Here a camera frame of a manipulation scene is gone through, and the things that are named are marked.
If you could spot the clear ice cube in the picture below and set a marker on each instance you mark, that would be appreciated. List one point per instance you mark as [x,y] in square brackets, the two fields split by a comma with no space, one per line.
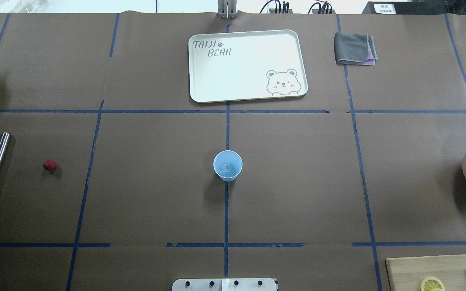
[226,168]

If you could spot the red strawberry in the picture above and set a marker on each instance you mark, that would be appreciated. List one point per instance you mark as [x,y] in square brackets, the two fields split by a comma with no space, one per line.
[50,165]

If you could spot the light blue plastic cup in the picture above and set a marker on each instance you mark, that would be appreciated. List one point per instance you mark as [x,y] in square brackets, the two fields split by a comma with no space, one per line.
[231,157]

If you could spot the cream bear serving tray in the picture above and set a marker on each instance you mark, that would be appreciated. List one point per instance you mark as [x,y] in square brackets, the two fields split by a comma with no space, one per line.
[245,66]

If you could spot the folded grey cloth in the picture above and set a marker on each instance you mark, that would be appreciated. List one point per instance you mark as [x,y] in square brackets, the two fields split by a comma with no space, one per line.
[355,49]

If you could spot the wooden cutting board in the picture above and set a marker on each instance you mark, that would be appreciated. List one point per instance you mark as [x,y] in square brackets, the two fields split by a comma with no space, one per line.
[407,273]

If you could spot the black box with label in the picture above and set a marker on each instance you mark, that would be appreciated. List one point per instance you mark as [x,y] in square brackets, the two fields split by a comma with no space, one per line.
[423,7]

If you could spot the lemon slice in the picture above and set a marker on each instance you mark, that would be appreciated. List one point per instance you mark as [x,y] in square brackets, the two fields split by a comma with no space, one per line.
[431,284]

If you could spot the grey metal bracket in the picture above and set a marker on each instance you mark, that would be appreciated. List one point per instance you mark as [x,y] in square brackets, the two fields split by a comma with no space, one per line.
[227,9]

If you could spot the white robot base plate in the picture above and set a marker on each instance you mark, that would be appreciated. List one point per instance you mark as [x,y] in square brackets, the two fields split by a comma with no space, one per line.
[225,284]

